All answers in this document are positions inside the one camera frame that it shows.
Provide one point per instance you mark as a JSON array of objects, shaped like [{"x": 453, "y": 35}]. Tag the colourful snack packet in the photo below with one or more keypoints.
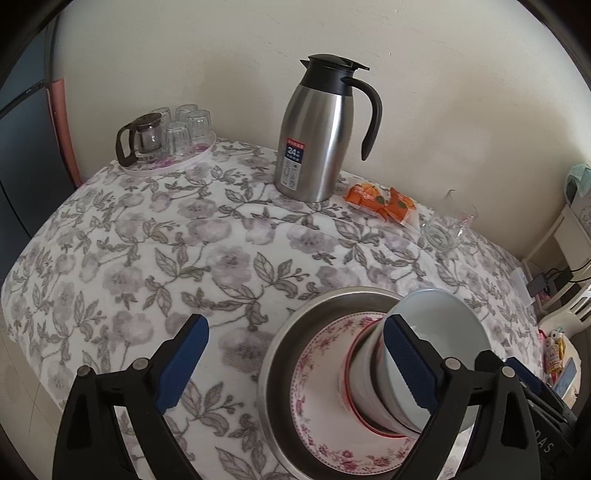
[{"x": 553, "y": 353}]

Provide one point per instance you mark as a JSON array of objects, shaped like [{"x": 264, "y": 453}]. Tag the strawberry print bowl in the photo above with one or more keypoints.
[{"x": 351, "y": 369}]

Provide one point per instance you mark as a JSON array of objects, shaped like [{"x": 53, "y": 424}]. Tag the grey floral tablecloth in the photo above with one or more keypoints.
[{"x": 184, "y": 230}]

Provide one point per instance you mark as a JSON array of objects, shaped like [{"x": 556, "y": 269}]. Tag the orange snack packets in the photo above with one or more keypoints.
[{"x": 401, "y": 205}]

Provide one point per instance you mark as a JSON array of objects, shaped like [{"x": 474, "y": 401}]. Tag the teal cloth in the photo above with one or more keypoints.
[{"x": 579, "y": 182}]

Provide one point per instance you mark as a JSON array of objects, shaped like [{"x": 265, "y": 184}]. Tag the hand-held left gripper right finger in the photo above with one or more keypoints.
[{"x": 411, "y": 364}]

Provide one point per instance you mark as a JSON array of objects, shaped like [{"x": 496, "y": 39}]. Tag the white shelf rack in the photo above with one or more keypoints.
[{"x": 568, "y": 230}]

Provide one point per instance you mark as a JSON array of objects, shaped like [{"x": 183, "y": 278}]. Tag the light blue bowl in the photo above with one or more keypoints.
[{"x": 452, "y": 332}]

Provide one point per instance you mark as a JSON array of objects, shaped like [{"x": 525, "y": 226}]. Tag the orange snack packet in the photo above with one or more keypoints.
[{"x": 364, "y": 196}]

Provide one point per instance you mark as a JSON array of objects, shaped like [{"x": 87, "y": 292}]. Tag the dark blue door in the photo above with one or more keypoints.
[{"x": 27, "y": 161}]

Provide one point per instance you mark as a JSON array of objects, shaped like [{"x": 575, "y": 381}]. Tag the stainless steel thermos jug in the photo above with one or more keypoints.
[{"x": 314, "y": 138}]

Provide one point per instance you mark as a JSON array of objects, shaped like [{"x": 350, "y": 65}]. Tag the pink floral round plate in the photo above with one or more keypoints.
[{"x": 318, "y": 383}]

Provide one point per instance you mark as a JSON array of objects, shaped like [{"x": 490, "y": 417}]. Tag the salmon pink strip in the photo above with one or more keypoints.
[{"x": 62, "y": 129}]

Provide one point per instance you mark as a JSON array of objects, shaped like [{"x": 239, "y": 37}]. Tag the small drinking glass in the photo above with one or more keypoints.
[
  {"x": 178, "y": 138},
  {"x": 186, "y": 112},
  {"x": 161, "y": 115},
  {"x": 201, "y": 124}
]

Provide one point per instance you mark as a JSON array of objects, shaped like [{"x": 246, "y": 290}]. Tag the round white tray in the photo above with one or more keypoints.
[{"x": 152, "y": 167}]

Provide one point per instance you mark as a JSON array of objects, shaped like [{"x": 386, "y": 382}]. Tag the stainless steel plate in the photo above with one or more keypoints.
[{"x": 277, "y": 369}]

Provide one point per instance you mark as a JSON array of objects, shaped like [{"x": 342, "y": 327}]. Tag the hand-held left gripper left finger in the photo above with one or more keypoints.
[{"x": 182, "y": 364}]

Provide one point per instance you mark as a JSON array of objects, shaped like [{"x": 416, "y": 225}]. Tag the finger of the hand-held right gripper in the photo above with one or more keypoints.
[{"x": 524, "y": 371}]

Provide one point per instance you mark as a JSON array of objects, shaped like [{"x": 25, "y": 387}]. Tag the clear glass mug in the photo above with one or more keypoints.
[{"x": 443, "y": 235}]

